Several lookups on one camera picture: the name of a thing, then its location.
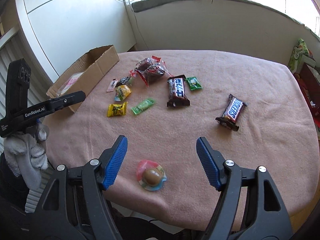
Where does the packaged bread slice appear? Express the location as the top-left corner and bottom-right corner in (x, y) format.
(56, 72), (84, 96)

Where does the colourful jelly cup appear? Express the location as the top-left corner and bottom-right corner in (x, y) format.
(136, 159), (167, 191)

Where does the yellow candy packet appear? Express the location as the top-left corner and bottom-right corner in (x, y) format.
(107, 102), (127, 117)

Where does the pink candy packet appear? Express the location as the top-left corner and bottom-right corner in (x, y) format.
(107, 79), (118, 93)

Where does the green candy packet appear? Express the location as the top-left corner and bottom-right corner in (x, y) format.
(186, 76), (202, 91)
(131, 98), (156, 115)

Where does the round jelly cup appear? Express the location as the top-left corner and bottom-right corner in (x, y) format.
(114, 85), (131, 102)

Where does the black white candy packet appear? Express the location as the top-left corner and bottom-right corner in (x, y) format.
(116, 76), (134, 87)

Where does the brown Chinese Snickers bar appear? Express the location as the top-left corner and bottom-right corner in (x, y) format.
(167, 75), (190, 107)

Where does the red clear date bag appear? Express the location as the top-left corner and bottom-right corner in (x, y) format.
(135, 56), (161, 72)
(136, 61), (172, 87)

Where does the white gloved left hand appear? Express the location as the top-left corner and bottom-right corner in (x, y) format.
(4, 124), (49, 190)

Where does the brown cardboard box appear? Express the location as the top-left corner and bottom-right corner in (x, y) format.
(46, 45), (119, 98)

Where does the pink table cloth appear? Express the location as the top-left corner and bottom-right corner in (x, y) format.
(44, 50), (319, 230)

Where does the white cabinet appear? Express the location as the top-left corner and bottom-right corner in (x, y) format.
(15, 0), (136, 82)

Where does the red box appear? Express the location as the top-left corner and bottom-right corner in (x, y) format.
(293, 63), (319, 132)

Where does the green snack bag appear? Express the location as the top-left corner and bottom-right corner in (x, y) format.
(287, 38), (313, 73)

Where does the white cable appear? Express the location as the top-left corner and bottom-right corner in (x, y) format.
(96, 0), (151, 51)

